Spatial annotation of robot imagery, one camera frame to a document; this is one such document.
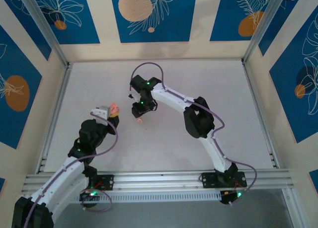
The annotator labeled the aluminium table side rail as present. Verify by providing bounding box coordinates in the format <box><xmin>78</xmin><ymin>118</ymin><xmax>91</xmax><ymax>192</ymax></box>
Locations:
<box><xmin>36</xmin><ymin>63</ymin><xmax>73</xmax><ymax>174</ymax></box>
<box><xmin>242</xmin><ymin>61</ymin><xmax>280</xmax><ymax>169</ymax></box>

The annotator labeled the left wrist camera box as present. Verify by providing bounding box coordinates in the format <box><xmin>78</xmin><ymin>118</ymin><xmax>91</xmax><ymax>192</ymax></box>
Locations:
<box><xmin>89</xmin><ymin>105</ymin><xmax>112</xmax><ymax>119</ymax></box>

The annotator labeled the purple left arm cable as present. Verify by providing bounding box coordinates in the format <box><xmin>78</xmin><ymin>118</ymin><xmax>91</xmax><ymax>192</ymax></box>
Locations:
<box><xmin>23</xmin><ymin>112</ymin><xmax>119</xmax><ymax>228</ymax></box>

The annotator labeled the aluminium frame cross rail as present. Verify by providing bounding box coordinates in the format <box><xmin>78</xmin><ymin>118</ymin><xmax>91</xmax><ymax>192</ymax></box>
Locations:
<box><xmin>21</xmin><ymin>168</ymin><xmax>296</xmax><ymax>196</ymax></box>

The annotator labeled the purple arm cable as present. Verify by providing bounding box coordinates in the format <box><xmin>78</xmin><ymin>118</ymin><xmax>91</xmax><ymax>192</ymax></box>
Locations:
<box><xmin>129</xmin><ymin>62</ymin><xmax>258</xmax><ymax>206</ymax></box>
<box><xmin>23</xmin><ymin>112</ymin><xmax>119</xmax><ymax>228</ymax></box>

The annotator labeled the pink earbud charging case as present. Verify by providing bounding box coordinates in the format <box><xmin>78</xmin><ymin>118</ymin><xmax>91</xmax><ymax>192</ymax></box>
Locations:
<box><xmin>109</xmin><ymin>102</ymin><xmax>121</xmax><ymax>116</ymax></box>

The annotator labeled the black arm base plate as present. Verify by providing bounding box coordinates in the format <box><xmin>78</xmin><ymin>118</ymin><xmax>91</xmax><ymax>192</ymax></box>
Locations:
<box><xmin>84</xmin><ymin>174</ymin><xmax>114</xmax><ymax>191</ymax></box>
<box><xmin>198</xmin><ymin>172</ymin><xmax>248</xmax><ymax>189</ymax></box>

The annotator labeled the black controller board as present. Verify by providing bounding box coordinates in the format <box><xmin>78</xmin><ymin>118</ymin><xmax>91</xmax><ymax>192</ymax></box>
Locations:
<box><xmin>79</xmin><ymin>190</ymin><xmax>103</xmax><ymax>203</ymax></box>
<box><xmin>220</xmin><ymin>189</ymin><xmax>247</xmax><ymax>205</ymax></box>

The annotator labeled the aluminium frame post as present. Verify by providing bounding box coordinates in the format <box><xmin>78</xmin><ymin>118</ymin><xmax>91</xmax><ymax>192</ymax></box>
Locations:
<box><xmin>18</xmin><ymin>0</ymin><xmax>70</xmax><ymax>69</ymax></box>
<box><xmin>241</xmin><ymin>0</ymin><xmax>285</xmax><ymax>65</ymax></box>

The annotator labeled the grey slotted cable duct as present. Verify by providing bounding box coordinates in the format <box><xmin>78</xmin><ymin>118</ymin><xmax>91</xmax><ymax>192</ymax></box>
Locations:
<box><xmin>71</xmin><ymin>191</ymin><xmax>222</xmax><ymax>205</ymax></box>

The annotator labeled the aluminium frame leg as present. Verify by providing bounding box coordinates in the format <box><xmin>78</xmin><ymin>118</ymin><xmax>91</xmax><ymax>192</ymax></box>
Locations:
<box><xmin>282</xmin><ymin>188</ymin><xmax>303</xmax><ymax>228</ymax></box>

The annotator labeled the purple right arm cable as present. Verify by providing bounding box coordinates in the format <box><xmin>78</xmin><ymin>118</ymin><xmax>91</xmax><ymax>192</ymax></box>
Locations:
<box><xmin>129</xmin><ymin>62</ymin><xmax>258</xmax><ymax>206</ymax></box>

